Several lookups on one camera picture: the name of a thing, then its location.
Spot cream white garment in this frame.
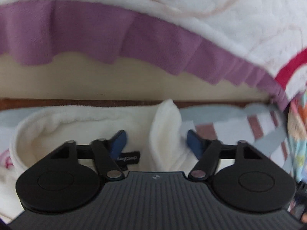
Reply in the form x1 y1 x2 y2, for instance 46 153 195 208
0 99 200 223

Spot bear print pillow purple ruffle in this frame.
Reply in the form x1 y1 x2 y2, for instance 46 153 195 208
0 0 307 112

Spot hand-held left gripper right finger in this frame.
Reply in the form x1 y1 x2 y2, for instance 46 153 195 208
187 129 264 182

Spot floral quilt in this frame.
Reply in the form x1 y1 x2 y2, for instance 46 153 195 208
286 89 307 181

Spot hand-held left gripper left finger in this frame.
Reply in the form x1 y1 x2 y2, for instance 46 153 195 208
49 129 127 182

